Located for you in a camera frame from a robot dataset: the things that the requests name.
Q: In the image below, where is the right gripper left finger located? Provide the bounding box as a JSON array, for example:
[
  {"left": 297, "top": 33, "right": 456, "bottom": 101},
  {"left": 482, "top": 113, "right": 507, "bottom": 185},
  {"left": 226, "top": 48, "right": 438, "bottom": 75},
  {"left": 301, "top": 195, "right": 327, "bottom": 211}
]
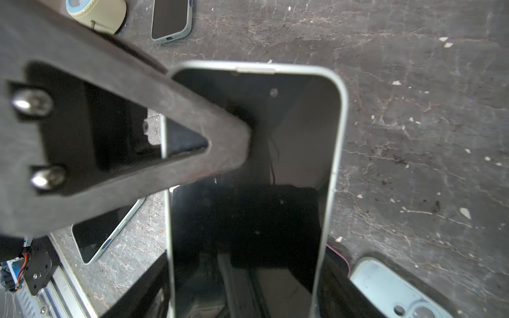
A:
[{"left": 102, "top": 253, "right": 169, "bottom": 318}]

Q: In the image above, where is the phone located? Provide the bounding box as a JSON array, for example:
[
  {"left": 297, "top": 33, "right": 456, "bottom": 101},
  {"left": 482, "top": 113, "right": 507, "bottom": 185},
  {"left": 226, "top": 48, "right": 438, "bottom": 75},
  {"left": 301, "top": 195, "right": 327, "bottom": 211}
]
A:
[
  {"left": 151, "top": 0, "right": 194, "bottom": 45},
  {"left": 165, "top": 60, "right": 348, "bottom": 317},
  {"left": 71, "top": 197, "right": 146, "bottom": 264}
]

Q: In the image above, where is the small cream alarm clock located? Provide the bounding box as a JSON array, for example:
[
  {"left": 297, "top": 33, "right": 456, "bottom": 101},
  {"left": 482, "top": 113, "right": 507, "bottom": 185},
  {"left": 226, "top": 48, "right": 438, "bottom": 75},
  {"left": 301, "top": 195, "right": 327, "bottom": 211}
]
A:
[{"left": 66, "top": 0, "right": 127, "bottom": 34}]

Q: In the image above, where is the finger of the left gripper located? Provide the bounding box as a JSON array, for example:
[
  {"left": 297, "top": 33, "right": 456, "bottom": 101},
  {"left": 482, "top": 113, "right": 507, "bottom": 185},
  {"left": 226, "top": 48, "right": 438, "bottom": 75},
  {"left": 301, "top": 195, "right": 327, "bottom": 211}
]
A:
[{"left": 1, "top": 1, "right": 251, "bottom": 237}]

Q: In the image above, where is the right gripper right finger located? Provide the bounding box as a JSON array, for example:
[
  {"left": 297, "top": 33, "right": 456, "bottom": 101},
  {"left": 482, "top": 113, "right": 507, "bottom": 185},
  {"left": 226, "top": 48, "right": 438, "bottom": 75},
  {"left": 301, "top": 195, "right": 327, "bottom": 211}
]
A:
[{"left": 318, "top": 246, "right": 384, "bottom": 317}]

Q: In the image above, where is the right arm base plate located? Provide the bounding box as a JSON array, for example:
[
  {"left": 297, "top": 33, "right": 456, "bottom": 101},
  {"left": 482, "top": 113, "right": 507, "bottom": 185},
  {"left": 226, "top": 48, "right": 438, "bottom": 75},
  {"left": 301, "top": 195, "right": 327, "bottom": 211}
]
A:
[{"left": 23, "top": 237, "right": 60, "bottom": 296}]

